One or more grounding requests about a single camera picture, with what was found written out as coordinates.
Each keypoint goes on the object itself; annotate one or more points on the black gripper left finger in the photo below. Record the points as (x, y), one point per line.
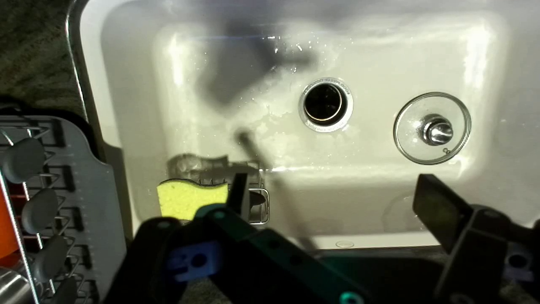
(264, 268)

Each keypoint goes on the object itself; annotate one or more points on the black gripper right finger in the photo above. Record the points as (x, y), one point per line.
(487, 249)

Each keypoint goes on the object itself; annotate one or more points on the orange plastic cup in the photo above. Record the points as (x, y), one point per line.
(10, 246)

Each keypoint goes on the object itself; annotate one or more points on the round metal sink stopper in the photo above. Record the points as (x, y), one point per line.
(433, 128)

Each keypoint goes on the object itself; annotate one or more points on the sink drain hole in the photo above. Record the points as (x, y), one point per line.
(325, 106)

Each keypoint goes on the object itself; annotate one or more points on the white ceramic sink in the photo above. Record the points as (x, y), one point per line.
(161, 79)

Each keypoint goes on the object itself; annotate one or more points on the yellow sponge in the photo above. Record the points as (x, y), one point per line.
(183, 199)

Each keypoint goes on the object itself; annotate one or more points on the grey dish drying rack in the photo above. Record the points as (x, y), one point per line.
(65, 206)

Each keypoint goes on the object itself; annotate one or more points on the steel pot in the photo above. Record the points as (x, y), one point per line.
(15, 288)

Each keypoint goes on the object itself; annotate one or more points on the wire sponge caddy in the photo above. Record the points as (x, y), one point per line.
(199, 182)

